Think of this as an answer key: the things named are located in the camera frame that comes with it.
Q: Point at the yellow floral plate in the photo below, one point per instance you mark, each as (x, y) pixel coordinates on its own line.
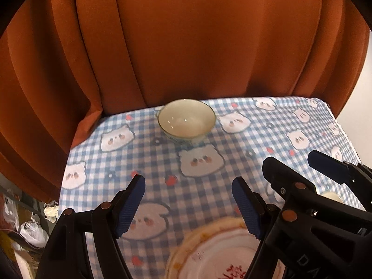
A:
(186, 238)

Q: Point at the white plastic bag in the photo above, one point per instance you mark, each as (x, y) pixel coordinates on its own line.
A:
(33, 232)
(8, 212)

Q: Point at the blue checkered tablecloth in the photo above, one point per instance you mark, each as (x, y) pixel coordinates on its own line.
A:
(189, 191)

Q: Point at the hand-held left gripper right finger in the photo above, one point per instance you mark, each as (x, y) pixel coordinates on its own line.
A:
(245, 206)

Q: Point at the orange curtain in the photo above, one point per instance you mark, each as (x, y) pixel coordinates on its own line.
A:
(186, 35)

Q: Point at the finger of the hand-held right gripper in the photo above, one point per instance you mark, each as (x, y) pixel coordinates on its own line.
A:
(325, 162)
(279, 174)

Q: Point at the crumpled white paper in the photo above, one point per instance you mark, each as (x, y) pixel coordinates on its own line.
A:
(51, 211)

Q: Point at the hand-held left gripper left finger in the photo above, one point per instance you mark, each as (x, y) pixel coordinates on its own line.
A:
(129, 209)

